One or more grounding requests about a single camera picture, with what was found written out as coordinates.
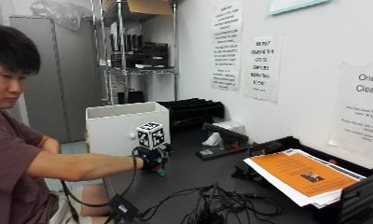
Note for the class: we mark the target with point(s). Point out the white cube of black markers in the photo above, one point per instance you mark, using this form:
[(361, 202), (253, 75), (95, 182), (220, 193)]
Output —
[(151, 135)]

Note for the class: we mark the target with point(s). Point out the white round drawer knob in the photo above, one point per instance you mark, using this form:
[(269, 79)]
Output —
[(132, 136)]

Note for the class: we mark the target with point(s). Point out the crumpled white paper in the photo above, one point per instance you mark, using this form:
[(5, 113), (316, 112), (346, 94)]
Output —
[(213, 140)]

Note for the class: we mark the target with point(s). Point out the white drawer box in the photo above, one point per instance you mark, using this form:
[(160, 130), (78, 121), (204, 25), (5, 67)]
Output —
[(112, 130)]

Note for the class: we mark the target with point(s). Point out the black desk stapler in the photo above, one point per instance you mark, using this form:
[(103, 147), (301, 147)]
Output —
[(225, 146)]

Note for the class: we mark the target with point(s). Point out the stack of black trays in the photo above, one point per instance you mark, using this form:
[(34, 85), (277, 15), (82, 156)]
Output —
[(192, 110)]

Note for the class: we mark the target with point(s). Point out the small white box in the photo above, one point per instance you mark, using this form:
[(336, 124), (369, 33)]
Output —
[(232, 126)]

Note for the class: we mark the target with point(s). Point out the stack of white paper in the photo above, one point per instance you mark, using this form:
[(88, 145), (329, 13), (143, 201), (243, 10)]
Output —
[(277, 186)]

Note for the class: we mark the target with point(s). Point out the orange paper sheet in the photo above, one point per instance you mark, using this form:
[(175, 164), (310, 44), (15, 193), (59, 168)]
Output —
[(303, 174)]

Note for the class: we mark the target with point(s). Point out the row of black binders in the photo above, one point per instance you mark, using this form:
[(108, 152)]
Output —
[(150, 54)]

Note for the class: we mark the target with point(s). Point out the grey metal cabinet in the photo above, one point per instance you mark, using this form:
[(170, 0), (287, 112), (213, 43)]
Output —
[(66, 77)]

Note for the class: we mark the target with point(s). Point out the the person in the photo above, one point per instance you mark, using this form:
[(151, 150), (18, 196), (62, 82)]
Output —
[(9, 174)]

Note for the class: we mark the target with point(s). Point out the black paper tray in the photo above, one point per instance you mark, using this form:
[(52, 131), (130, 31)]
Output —
[(356, 202)]

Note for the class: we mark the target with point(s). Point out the brown cardboard box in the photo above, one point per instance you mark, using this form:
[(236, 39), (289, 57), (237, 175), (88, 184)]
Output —
[(147, 6)]

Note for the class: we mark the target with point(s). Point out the clear plastic bag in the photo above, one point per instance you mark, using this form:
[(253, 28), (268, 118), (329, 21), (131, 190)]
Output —
[(62, 12)]

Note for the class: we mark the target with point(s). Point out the medium white wall notice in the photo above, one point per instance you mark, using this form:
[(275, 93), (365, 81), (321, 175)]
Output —
[(261, 68)]

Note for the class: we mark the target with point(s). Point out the tall narrow wall notice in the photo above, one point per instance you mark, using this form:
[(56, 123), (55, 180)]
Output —
[(227, 46)]

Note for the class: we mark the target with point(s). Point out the large white wall notice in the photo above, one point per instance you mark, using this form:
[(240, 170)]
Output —
[(360, 109)]

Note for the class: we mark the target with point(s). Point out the green-edged wall board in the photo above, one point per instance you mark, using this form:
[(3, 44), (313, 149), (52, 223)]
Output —
[(295, 4)]

